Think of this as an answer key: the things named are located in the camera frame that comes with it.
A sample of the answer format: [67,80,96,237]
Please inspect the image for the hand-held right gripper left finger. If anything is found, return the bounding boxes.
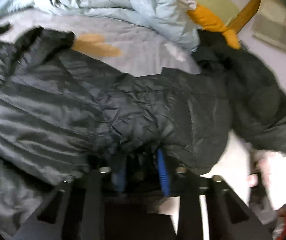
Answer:
[13,154,128,240]

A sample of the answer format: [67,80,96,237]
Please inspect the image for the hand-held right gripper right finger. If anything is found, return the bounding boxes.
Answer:
[157,149,276,240]

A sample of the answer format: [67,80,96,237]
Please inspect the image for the black puffer jacket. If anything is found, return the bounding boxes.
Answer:
[0,27,233,240]

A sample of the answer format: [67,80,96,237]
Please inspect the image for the light blue duvet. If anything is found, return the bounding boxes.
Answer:
[0,0,201,53]

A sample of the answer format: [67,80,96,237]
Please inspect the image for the white pillow with pink print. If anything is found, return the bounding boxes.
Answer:
[248,150,286,210]

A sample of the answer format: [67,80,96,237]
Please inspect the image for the dark green padded coat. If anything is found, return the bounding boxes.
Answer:
[193,29,286,160]

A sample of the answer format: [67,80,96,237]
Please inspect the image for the yellow pillow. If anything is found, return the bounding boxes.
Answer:
[187,4,241,50]

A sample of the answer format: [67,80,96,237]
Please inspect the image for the checked curtain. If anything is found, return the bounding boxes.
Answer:
[251,12,286,60]

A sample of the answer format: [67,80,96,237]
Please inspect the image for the wooden bunk bed frame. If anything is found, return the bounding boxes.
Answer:
[226,0,263,34]

